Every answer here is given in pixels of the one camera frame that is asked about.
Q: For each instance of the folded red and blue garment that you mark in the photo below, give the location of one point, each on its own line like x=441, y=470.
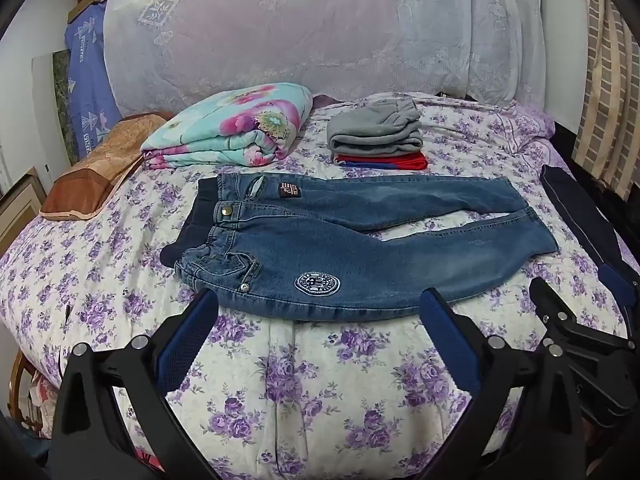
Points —
x=385, y=161

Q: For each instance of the folded floral blanket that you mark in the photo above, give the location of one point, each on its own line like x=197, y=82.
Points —
x=235, y=125

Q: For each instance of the brown pillow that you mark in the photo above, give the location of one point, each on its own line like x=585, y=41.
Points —
x=100, y=167

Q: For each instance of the white lace cover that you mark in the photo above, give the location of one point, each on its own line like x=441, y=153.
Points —
x=320, y=25

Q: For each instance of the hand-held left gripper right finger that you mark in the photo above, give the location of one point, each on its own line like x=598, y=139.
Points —
x=450, y=340

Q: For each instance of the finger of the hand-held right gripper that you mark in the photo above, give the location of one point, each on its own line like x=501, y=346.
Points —
x=575, y=322
x=617, y=282

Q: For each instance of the blue denim pants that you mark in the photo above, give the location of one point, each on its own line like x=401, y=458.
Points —
x=350, y=245

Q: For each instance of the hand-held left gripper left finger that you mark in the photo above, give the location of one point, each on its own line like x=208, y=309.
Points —
x=187, y=332

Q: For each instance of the folded grey garment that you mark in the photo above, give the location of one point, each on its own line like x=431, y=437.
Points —
x=377, y=127

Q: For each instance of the wooden chair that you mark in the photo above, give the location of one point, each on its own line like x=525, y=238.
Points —
x=25, y=395

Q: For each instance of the striped curtain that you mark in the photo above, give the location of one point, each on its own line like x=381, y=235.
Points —
x=607, y=90

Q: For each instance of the dark navy garment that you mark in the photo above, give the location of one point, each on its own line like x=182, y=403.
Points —
x=585, y=210

